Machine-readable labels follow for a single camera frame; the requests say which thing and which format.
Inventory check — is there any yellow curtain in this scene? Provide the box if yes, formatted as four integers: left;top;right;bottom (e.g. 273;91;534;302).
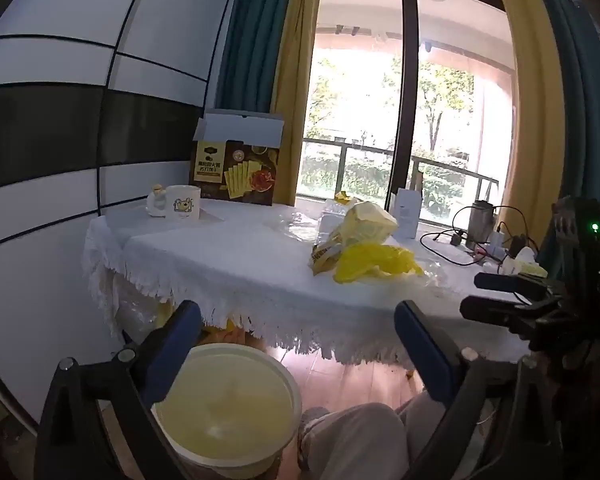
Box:
270;0;326;206
485;0;566;261

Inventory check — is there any metal cup with cables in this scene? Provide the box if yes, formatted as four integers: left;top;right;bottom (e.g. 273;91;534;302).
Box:
420;205;531;266

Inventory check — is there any person's leg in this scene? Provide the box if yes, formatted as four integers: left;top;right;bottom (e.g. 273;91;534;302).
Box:
297;391;461;480

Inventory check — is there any brown cracker box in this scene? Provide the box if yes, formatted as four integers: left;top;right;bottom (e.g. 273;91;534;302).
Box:
189;108;285;207

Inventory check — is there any cream ribbed waste bin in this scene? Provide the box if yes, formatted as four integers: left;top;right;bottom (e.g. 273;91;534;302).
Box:
152;342;303;480

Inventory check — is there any person's right forearm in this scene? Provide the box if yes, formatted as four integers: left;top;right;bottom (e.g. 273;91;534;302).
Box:
545;345;600;480

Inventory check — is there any balcony railing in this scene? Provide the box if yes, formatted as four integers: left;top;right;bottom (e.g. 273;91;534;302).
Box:
300;137;501;221

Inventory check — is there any pale yellow snack bag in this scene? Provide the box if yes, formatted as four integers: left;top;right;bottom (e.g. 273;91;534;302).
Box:
309;201;400;277

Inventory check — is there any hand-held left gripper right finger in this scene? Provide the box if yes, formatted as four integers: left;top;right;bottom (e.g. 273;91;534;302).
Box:
394;300;563;480

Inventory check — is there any yellow plastic bag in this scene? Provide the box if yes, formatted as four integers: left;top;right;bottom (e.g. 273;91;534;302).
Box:
334;242;425;283

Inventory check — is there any teal curtain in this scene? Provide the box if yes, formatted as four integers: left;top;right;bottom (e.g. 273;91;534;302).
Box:
535;0;600;241
215;0;306;116

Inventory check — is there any black window frame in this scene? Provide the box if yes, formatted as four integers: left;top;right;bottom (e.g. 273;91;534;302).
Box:
295;0;521;221

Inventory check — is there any white card box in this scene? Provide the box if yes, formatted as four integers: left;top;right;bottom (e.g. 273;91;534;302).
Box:
389;187;423;239

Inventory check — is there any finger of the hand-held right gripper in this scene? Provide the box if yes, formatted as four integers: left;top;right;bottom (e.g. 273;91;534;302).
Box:
474;272;549;302
460;295;567;336

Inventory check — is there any white and black wardrobe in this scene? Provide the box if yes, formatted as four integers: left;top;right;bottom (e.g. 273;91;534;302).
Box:
0;0;241;441

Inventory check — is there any white cartoon mug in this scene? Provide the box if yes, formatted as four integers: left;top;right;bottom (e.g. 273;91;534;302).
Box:
146;184;202;222

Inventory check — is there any metal tumbler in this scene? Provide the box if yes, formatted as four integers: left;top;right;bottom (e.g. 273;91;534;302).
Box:
467;201;496;248

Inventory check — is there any grey slipper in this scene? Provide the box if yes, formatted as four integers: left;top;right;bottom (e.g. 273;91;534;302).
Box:
299;406;331;456

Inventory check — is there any table with white fringed cloth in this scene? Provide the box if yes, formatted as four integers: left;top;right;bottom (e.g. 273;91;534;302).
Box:
82;199;546;366

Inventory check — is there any cream crumpled wrapper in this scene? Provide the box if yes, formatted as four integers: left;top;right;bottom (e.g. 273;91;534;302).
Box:
502;247;548;278

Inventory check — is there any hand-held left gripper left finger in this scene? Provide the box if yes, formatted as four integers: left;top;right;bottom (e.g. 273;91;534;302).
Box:
34;300;203;480

